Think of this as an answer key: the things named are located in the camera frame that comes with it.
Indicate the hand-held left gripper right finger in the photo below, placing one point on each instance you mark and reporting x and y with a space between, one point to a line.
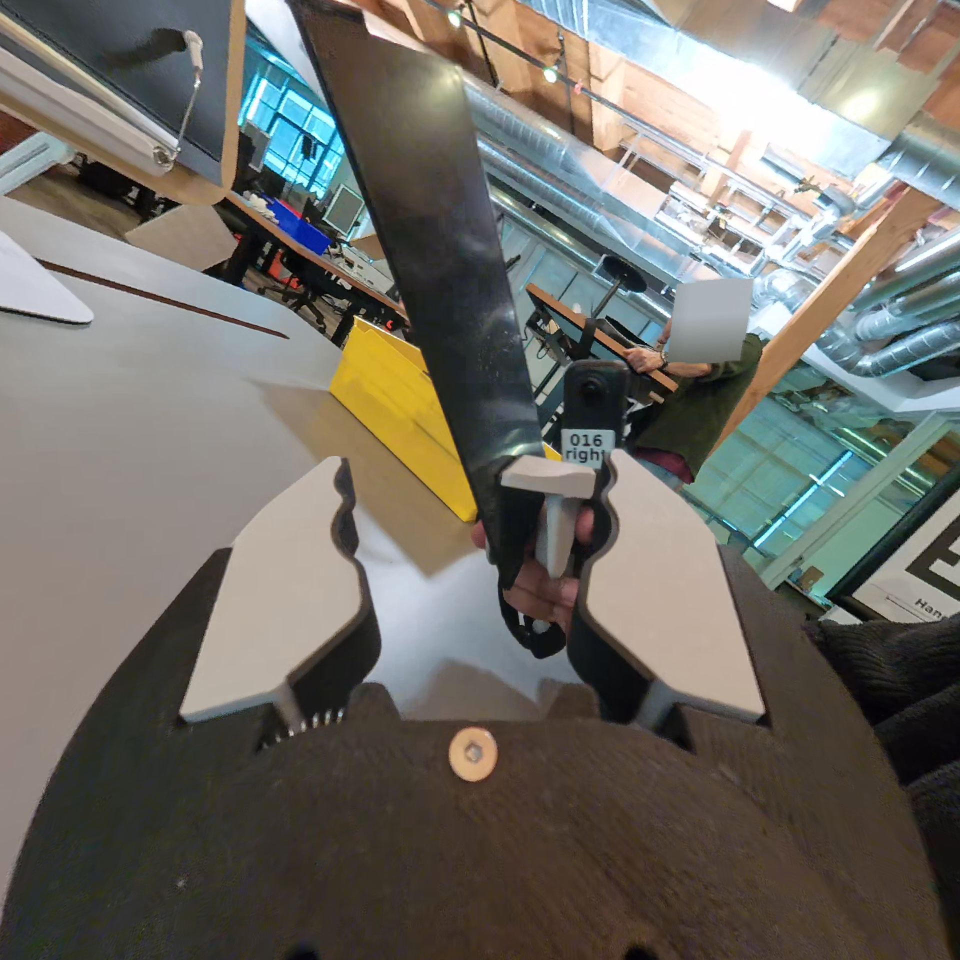
675 600

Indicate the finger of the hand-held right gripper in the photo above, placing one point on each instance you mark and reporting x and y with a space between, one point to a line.
551 476

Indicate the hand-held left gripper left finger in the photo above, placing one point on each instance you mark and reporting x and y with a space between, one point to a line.
277 600

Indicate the black plate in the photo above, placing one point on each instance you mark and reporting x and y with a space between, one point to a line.
442 262

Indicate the person's right hand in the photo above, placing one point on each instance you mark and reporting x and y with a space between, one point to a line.
540 596

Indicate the black desk wooden edge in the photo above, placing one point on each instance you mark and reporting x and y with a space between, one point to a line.
585 330

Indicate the yellow storage bin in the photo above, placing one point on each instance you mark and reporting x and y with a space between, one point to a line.
397 405

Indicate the silver ventilation ducts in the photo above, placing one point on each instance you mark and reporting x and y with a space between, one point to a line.
570 172

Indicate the framed tag sign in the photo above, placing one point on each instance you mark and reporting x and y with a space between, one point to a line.
915 570

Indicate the wooden ceiling beam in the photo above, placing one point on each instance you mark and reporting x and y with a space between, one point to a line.
825 300

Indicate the wooden top workbench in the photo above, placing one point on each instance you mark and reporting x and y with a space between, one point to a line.
315 255

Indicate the small blue bin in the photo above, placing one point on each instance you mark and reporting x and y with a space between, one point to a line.
300 225

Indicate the grey waste bin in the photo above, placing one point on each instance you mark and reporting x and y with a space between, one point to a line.
187 236

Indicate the white metal stand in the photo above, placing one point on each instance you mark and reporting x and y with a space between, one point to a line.
37 285

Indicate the grey rectangular air duct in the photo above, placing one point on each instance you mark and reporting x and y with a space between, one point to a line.
787 75

